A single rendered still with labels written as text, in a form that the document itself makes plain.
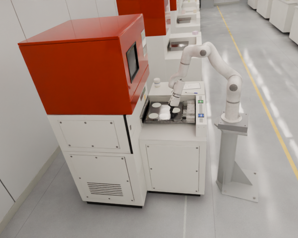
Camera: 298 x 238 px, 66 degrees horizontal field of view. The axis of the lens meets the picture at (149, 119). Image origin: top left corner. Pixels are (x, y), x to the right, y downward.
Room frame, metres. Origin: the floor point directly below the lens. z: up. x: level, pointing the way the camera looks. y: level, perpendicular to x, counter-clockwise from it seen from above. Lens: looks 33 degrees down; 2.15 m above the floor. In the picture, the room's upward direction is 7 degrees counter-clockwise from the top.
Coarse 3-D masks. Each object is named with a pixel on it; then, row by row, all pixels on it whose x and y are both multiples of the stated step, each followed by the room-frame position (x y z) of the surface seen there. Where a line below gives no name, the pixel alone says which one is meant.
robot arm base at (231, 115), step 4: (228, 104) 1.77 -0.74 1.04; (232, 104) 1.74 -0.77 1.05; (236, 104) 1.74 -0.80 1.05; (228, 108) 1.76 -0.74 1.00; (232, 108) 1.74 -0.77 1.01; (236, 108) 1.74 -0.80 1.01; (228, 112) 1.76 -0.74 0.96; (232, 112) 1.74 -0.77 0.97; (236, 112) 1.74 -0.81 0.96; (224, 116) 1.82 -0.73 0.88; (228, 116) 1.75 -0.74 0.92; (232, 116) 1.73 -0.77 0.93; (236, 116) 1.74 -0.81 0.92; (240, 116) 1.78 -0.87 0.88; (224, 120) 1.75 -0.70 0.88; (228, 120) 1.73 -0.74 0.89; (232, 120) 1.73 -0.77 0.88; (236, 120) 1.72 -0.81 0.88; (240, 120) 1.72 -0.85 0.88
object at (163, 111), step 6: (156, 102) 2.23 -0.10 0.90; (162, 102) 2.21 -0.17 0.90; (168, 102) 2.19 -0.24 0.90; (180, 102) 2.16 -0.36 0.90; (150, 108) 2.12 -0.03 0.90; (156, 108) 2.10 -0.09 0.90; (162, 108) 2.09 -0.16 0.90; (168, 108) 2.07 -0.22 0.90; (180, 108) 2.04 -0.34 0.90; (162, 114) 1.97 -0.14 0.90; (168, 114) 1.95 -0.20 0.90; (174, 114) 1.94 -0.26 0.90; (180, 114) 1.92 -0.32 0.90
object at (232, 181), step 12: (216, 120) 1.85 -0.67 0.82; (228, 132) 1.65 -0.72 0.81; (240, 132) 1.62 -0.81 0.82; (228, 144) 1.72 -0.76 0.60; (228, 156) 1.71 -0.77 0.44; (228, 168) 1.71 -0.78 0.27; (240, 168) 1.72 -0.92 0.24; (216, 180) 1.78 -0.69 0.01; (228, 180) 1.71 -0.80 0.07; (240, 180) 1.71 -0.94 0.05; (252, 180) 1.72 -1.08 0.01; (228, 192) 1.60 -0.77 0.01; (240, 192) 1.58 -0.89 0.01; (252, 192) 1.56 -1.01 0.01
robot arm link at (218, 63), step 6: (210, 42) 1.99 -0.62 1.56; (210, 54) 1.93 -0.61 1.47; (216, 54) 1.91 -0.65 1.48; (210, 60) 1.91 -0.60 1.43; (216, 60) 1.86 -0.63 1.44; (222, 60) 1.86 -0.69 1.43; (216, 66) 1.84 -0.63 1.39; (222, 66) 1.83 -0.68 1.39; (228, 66) 1.85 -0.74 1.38; (222, 72) 1.83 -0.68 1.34; (228, 72) 1.84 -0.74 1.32; (234, 72) 1.85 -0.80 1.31; (228, 78) 1.86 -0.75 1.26
